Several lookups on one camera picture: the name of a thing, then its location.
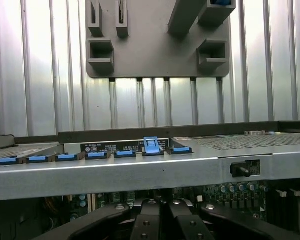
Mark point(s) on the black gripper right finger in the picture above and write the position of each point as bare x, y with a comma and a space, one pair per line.
187, 225

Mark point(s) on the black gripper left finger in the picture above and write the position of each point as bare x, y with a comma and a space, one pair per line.
150, 220

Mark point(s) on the green motherboard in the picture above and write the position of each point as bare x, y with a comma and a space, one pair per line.
210, 191

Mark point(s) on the open black PC case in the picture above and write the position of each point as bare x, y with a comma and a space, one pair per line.
140, 172

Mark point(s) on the blue slot clip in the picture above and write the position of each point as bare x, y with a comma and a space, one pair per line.
152, 146
6, 160
96, 155
36, 158
181, 150
125, 153
65, 157

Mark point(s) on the grey parts rack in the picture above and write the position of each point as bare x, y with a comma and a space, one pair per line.
152, 50

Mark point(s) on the hard disk blue caddy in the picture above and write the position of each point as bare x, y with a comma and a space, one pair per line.
221, 2

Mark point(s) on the black intrusion switch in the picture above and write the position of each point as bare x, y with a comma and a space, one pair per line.
240, 170

